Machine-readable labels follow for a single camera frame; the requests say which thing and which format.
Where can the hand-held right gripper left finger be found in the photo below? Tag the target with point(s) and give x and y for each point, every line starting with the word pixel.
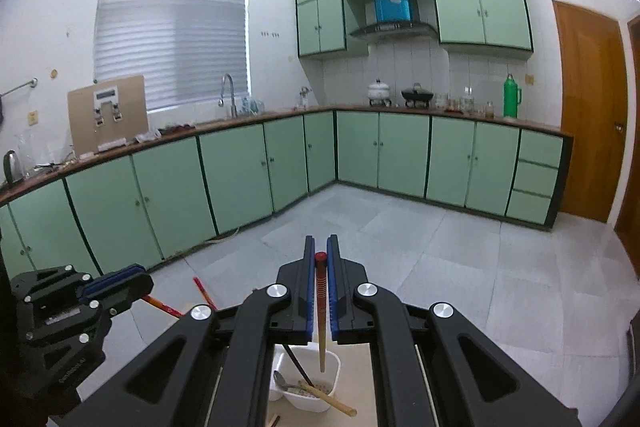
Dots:
pixel 312 297

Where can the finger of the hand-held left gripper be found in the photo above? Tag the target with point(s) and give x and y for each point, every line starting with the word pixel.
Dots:
pixel 127 292
pixel 115 279

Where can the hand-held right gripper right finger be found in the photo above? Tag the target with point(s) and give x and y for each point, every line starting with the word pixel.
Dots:
pixel 334 297

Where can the dark thin utensil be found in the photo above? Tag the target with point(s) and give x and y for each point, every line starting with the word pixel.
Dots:
pixel 300 364

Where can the metal spoon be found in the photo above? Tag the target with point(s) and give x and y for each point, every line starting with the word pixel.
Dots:
pixel 282 379

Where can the translucent plastic utensil holder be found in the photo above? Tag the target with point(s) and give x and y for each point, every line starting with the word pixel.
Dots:
pixel 280 399

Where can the green base cabinets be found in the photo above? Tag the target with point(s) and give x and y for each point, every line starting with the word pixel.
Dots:
pixel 230 177

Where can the dark electric kettle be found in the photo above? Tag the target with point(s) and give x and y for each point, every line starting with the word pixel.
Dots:
pixel 12 169

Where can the clear glass vase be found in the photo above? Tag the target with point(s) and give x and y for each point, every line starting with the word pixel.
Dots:
pixel 26 154

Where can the clutter of small counter things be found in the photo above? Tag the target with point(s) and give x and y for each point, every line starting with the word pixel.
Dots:
pixel 165 131

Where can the cardboard board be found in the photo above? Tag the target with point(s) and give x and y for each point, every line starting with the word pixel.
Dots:
pixel 80 122

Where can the white cooking pot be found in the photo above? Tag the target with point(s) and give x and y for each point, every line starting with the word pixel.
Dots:
pixel 379 92

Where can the metal kitchen faucet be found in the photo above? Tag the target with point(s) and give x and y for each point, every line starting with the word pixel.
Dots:
pixel 231 97

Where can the black wok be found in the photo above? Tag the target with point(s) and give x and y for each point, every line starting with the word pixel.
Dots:
pixel 417 96

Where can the row of glass jars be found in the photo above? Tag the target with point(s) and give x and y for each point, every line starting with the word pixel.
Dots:
pixel 465 104

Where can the white window blind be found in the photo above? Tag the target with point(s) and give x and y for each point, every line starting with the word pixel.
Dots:
pixel 170 32

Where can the green thermos jug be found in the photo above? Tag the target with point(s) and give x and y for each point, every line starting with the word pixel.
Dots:
pixel 511 99

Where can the range hood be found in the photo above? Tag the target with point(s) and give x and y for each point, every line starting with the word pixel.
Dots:
pixel 392 30

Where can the blue box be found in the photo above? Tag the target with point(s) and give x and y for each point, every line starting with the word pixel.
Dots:
pixel 394 6

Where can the wooden door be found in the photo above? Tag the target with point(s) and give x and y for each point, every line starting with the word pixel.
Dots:
pixel 590 117
pixel 632 157

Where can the yellowed wall outlet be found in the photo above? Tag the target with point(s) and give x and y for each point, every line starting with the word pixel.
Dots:
pixel 33 117

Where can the small wall tap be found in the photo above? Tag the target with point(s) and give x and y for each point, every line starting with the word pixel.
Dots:
pixel 304 98

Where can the metal towel rail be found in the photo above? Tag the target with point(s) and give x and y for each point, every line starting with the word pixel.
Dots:
pixel 20 88

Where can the wall hooks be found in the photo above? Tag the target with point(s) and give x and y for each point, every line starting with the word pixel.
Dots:
pixel 270 35

